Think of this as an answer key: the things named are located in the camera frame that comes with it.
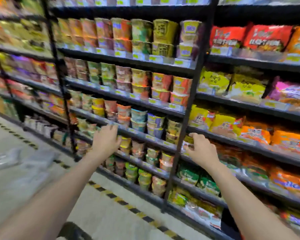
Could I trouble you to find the red noodle packet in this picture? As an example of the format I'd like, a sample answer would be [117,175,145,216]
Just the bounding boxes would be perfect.
[209,25,247,49]
[243,22,293,52]

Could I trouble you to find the white-red noodle packet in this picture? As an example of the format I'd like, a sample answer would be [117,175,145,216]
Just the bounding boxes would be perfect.
[182,200,223,231]

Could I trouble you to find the yellow-red noodle packet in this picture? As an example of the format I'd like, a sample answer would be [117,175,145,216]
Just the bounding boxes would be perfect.
[189,105,215,130]
[209,113,245,140]

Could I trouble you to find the person's right hand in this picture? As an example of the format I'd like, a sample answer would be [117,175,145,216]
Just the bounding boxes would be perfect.
[183,132,220,171]

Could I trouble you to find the rows of colourful snack packets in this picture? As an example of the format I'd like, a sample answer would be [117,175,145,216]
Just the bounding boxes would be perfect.
[0,0,70,148]

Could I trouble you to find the row of green noodle cups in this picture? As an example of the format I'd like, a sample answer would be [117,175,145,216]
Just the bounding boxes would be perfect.
[104,156,168,198]

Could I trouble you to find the yellow noodle packet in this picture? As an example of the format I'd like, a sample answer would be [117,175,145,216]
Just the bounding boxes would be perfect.
[198,68,232,96]
[227,72,267,105]

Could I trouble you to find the pink noodle packet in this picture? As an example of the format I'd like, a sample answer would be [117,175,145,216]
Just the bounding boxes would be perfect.
[267,78,300,108]

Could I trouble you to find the person's left forearm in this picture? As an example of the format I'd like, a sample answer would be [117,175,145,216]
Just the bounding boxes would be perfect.
[0,153,103,240]

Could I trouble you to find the row of small noodle cups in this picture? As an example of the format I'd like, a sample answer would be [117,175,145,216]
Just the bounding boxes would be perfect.
[75,117,177,173]

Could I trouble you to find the yellow-green noodle packet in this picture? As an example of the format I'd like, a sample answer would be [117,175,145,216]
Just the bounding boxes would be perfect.
[168,187,190,208]

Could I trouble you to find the row of blue-orange noodle bowls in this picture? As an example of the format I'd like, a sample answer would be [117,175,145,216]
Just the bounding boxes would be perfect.
[69,89,184,145]

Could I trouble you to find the row of tall noodle cups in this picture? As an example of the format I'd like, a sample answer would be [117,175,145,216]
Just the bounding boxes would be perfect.
[52,17,205,61]

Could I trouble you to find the clear plastic bag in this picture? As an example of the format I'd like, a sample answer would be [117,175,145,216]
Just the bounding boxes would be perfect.
[0,147,23,173]
[22,150,60,178]

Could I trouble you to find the row of red-orange noodle bowls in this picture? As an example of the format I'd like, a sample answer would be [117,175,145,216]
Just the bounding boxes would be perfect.
[64,57,193,106]

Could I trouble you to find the row of white-yellow price labels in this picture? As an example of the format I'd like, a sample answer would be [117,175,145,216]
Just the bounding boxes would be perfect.
[50,0,212,7]

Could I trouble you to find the person's left hand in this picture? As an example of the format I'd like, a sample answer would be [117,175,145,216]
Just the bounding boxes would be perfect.
[91,123,123,162]

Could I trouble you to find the black object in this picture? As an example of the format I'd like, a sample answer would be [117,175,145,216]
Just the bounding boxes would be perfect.
[57,221,93,240]

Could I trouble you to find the green noodle packet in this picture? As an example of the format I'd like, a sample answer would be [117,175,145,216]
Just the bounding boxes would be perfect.
[197,175,221,197]
[177,165,201,186]

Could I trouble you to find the black metal shelf rack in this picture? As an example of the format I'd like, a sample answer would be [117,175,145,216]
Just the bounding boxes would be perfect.
[41,0,237,240]
[162,0,300,240]
[0,0,77,160]

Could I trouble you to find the person's right forearm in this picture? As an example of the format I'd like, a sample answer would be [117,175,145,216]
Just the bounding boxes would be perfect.
[206,163,300,240]

